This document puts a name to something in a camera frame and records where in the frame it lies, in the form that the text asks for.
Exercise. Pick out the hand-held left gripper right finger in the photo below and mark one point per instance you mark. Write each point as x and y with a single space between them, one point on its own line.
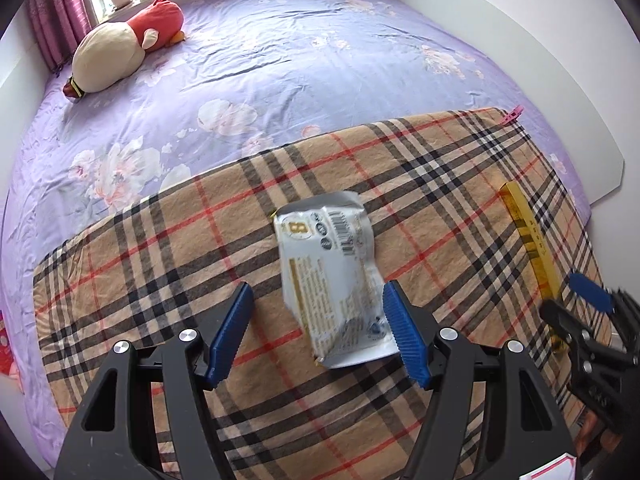
405 330

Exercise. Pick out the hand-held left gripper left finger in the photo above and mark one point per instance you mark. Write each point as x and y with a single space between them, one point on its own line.
230 330

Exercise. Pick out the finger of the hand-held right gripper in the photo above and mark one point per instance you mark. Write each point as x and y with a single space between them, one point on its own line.
592 292
565 322

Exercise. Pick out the long gold box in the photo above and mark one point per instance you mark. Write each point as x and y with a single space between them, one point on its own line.
532 240

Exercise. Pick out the white and gold snack packet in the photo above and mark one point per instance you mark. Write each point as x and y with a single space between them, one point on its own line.
330 280

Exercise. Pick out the person's right hand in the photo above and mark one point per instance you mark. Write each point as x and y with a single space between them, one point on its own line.
589 430

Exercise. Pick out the pink and white box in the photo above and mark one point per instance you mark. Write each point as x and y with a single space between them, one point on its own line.
555 470

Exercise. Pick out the tan plaid cloth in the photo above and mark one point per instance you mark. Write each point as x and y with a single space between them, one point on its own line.
300 435

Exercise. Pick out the pink clothespin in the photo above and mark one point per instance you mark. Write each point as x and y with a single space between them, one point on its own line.
512 115

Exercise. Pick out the red round disc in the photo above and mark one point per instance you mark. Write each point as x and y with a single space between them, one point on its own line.
4 345

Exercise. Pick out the purple floral bedsheet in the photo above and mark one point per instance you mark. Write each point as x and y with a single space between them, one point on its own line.
275 60

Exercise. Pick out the red and cream plush toy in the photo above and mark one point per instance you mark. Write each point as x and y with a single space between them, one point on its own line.
115 50

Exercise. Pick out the pink curtain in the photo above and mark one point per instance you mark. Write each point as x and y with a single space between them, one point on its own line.
55 25

